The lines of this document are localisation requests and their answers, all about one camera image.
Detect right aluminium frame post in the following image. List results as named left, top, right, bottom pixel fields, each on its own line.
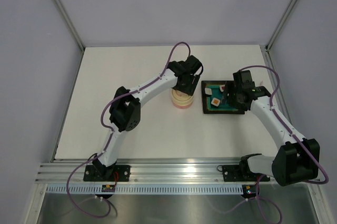
left=265, top=0, right=299, bottom=53

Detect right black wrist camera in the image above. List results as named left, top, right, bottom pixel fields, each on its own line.
left=233, top=70, right=255, bottom=89

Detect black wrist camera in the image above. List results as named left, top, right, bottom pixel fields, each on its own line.
left=233, top=70, right=255, bottom=89
left=185, top=55, right=203, bottom=74

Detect left aluminium frame post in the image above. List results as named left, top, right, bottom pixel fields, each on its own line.
left=52, top=0, right=85, bottom=54

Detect aluminium rail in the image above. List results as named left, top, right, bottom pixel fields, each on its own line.
left=35, top=158, right=240, bottom=184
left=259, top=45, right=306, bottom=163

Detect red centre sushi piece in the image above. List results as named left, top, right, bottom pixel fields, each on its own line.
left=219, top=85, right=225, bottom=92

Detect black and teal square plate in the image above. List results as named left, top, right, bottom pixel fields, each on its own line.
left=201, top=81, right=245, bottom=115

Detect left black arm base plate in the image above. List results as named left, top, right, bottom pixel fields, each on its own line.
left=83, top=165, right=131, bottom=182

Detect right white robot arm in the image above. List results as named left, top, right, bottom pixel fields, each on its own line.
left=223, top=81, right=320, bottom=186

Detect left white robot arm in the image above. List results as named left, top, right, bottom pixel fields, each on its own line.
left=92, top=58, right=203, bottom=181

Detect aluminium front rail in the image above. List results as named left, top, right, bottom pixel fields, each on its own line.
left=35, top=158, right=240, bottom=184

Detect cream lid with pink handle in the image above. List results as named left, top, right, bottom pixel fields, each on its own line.
left=171, top=89, right=193, bottom=100

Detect white sushi piece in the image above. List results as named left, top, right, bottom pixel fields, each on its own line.
left=204, top=88, right=212, bottom=95

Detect aluminium frame post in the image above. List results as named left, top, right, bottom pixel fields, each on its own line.
left=52, top=0, right=85, bottom=54
left=265, top=0, right=299, bottom=53

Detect pink round lunch box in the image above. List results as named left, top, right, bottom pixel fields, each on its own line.
left=172, top=99, right=193, bottom=109

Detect right side aluminium rail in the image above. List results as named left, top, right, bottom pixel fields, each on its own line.
left=259, top=45, right=306, bottom=163

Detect white slotted cable duct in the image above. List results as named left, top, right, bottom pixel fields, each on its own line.
left=46, top=184, right=243, bottom=195

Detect orange centre sushi piece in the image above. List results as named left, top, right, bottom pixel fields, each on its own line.
left=211, top=98, right=221, bottom=107

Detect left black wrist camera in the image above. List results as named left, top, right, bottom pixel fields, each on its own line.
left=185, top=55, right=203, bottom=74

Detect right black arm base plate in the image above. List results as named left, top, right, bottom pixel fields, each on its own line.
left=218, top=164, right=262, bottom=182

